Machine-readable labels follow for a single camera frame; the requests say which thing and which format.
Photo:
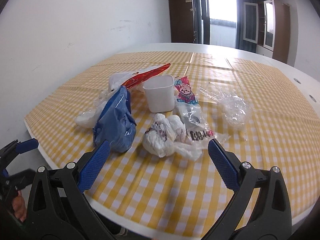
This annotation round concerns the white plastic cup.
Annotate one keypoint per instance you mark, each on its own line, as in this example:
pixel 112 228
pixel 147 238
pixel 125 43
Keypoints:
pixel 159 92

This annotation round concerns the red white snack bag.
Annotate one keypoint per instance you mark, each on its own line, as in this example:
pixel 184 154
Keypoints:
pixel 142 75

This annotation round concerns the pink cartoon clear wrapper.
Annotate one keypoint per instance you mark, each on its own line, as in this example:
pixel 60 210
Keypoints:
pixel 198 130

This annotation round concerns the brown cabinet glass doors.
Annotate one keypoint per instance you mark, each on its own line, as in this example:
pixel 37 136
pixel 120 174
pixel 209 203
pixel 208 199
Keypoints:
pixel 274 30

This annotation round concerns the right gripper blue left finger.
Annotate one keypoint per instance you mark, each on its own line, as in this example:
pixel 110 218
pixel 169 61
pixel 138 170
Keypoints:
pixel 90 165

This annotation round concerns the crumpled white plastic bag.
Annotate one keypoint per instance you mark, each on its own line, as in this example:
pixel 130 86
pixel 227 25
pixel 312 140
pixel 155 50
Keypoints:
pixel 167 136

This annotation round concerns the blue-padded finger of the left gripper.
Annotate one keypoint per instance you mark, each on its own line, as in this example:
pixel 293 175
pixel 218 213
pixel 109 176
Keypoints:
pixel 26 146

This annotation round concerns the dark blue curtain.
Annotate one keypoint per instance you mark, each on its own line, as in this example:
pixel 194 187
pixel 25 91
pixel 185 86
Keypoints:
pixel 247 25

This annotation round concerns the white sneaker left foot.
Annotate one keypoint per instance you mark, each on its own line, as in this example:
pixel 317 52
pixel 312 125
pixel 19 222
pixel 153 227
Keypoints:
pixel 123 232

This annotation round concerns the blue plastic bag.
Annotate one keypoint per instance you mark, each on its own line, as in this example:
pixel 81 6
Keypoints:
pixel 116 124

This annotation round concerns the yellow checkered tablecloth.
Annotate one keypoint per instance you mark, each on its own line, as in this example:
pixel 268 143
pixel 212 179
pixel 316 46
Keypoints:
pixel 159 111

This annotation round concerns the person's left hand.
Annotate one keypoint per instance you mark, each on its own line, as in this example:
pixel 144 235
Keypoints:
pixel 19 207

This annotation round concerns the crumpled clear plastic wrap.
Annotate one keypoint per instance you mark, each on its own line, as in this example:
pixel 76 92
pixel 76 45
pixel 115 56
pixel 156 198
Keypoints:
pixel 233 108

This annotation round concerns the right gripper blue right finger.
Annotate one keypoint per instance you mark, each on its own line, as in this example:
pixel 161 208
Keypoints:
pixel 225 165

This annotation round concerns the dark brown door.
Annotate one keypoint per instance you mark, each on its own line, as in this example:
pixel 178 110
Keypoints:
pixel 184 21

